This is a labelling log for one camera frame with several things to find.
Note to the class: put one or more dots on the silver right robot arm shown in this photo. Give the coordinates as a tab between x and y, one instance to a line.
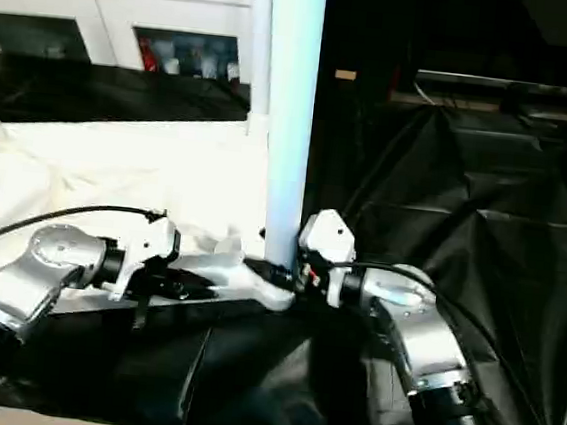
418	326

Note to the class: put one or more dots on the white glass-door cabinet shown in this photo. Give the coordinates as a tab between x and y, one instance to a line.
103	4

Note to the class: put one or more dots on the small tan box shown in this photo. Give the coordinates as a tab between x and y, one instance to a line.
345	75

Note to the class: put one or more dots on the black side table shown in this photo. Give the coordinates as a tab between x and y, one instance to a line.
516	91

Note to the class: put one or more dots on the black work mat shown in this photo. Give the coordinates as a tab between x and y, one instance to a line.
484	212

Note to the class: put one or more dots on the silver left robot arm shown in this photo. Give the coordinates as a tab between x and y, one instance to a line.
37	269

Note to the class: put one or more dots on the white plastic table top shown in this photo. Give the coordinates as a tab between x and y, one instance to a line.
117	166

